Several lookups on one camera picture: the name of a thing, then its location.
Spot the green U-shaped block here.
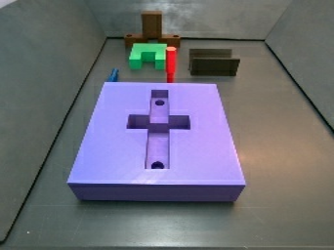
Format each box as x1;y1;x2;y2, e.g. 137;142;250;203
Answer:
130;43;167;70

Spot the purple board with cross slot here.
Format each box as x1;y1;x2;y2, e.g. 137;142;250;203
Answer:
69;82;246;202

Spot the black fixture block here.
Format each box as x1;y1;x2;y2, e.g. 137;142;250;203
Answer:
190;49;241;76

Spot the blue peg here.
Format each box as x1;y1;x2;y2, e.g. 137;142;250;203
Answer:
109;68;119;82

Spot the red hexagonal peg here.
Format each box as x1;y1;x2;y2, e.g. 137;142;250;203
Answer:
166;47;178;83

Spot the brown T-shaped block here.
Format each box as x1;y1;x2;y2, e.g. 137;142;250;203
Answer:
125;11;182;48

